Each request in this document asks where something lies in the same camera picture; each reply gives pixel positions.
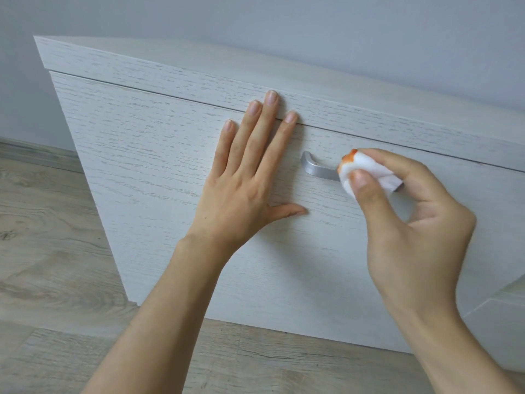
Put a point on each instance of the person's left hand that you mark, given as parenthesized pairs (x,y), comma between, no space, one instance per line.
(238,201)

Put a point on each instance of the person's right hand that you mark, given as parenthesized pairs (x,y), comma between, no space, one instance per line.
(422,262)

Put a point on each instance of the white wipe pad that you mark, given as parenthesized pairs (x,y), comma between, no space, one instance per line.
(361,162)

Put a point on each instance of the low white wooden cabinet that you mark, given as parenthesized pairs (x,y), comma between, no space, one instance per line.
(328,86)

